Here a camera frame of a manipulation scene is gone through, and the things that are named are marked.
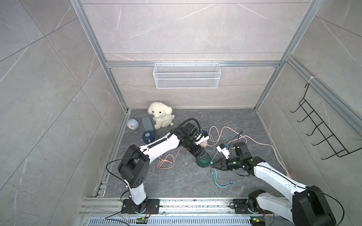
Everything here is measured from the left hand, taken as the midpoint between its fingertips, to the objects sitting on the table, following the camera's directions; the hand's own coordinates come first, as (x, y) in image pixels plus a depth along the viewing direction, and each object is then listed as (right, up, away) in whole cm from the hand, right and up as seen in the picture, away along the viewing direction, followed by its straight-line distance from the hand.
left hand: (204, 152), depth 81 cm
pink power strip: (+3, +2, +15) cm, 15 cm away
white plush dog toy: (-27, +24, +15) cm, 39 cm away
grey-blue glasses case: (-40, +16, +26) cm, 51 cm away
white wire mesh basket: (-10, +51, +20) cm, 56 cm away
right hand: (+5, -8, -2) cm, 9 cm away
